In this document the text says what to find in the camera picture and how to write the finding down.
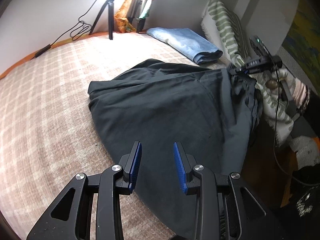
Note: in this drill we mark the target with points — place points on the orange patterned cloth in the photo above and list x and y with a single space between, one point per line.
123 24

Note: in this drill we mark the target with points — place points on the folded light blue jeans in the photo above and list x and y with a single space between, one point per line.
187 42

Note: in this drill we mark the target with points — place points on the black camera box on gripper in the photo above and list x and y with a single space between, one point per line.
258 47

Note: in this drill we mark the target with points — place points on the gloved right hand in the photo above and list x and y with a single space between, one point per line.
298 90

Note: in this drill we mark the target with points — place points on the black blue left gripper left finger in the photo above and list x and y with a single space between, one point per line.
69 214

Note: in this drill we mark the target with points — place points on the beige checked bed blanket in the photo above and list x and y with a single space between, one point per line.
47 132

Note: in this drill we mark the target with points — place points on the yellow green painting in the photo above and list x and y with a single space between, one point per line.
302 42

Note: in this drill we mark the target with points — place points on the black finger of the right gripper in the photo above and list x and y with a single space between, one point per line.
234 70

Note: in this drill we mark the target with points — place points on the dark grey pants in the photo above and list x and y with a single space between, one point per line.
211 112

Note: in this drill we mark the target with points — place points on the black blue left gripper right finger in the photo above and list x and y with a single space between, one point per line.
220 201

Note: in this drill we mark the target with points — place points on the green striped white pillow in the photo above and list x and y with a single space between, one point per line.
222 28

